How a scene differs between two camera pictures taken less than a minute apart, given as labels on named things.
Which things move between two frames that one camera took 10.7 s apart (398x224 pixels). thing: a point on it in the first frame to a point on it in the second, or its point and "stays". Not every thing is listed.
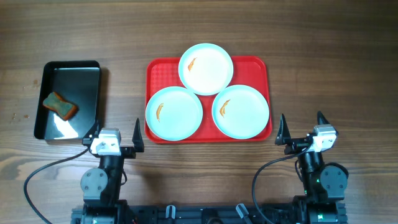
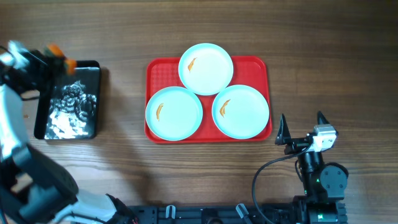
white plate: x=173 y=114 stays
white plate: x=240 y=111 stays
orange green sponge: x=66 y=110 to x=70 y=64
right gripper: x=283 y=137 stays
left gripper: x=129 y=152 to x=51 y=71
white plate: x=206 y=69 stays
